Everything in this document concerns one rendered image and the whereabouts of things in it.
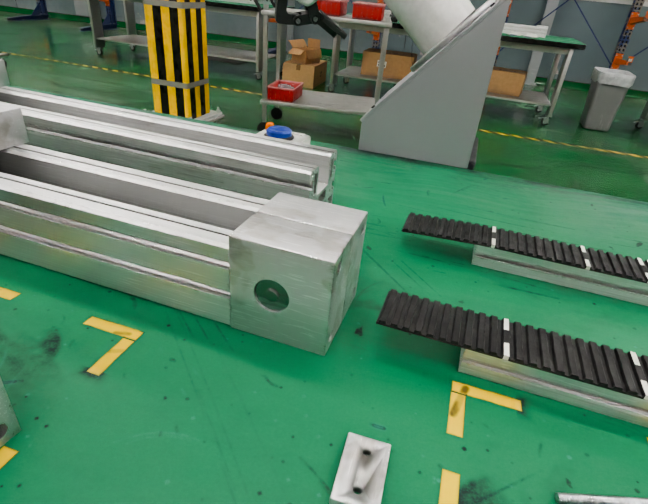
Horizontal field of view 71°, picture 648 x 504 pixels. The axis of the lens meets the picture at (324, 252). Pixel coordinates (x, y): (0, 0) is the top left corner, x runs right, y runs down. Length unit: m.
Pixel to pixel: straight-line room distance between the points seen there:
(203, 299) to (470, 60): 0.62
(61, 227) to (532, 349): 0.43
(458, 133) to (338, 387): 0.61
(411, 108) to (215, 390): 0.65
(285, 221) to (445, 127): 0.54
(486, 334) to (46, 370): 0.35
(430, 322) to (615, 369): 0.14
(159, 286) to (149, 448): 0.16
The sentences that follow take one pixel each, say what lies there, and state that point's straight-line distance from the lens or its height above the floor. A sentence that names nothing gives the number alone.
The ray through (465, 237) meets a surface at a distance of 0.55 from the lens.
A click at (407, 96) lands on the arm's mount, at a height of 0.89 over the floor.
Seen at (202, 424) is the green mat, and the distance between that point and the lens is 0.35.
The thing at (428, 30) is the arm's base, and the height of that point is 0.99.
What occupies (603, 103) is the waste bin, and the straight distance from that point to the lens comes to 5.48.
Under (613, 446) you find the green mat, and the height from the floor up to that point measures 0.78.
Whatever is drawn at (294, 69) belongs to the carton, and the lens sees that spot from 5.61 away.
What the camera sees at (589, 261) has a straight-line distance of 0.59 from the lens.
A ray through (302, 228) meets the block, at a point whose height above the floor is 0.87.
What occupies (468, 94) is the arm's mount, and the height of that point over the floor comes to 0.91.
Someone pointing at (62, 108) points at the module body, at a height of 0.86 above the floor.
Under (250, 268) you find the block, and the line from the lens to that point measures 0.37.
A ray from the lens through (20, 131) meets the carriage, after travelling 0.63.
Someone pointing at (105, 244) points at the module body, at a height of 0.83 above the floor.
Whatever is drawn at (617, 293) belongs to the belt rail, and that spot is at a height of 0.79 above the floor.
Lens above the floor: 1.05
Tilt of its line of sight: 31 degrees down
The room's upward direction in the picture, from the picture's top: 6 degrees clockwise
